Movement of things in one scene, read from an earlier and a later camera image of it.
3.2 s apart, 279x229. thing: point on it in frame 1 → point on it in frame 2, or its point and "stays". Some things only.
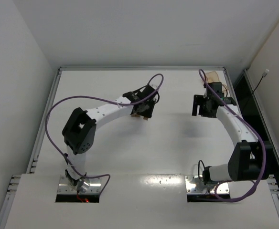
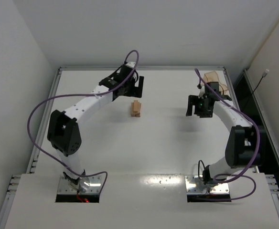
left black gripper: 142,110 → 132,88
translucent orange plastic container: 212,77 stays
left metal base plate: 65,186 stays
